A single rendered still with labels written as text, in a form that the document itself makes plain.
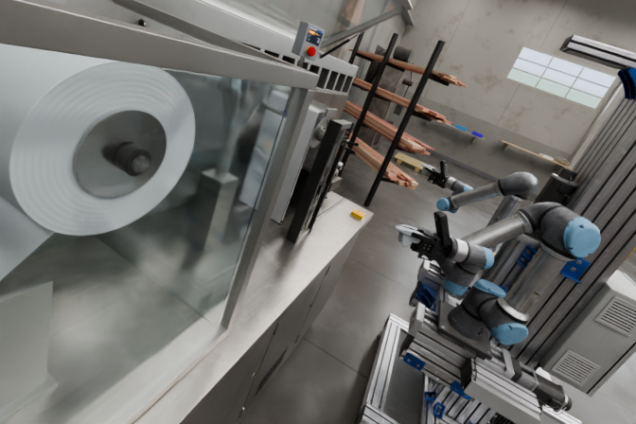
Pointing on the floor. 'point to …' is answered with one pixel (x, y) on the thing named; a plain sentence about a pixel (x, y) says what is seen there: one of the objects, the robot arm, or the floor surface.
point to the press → (392, 79)
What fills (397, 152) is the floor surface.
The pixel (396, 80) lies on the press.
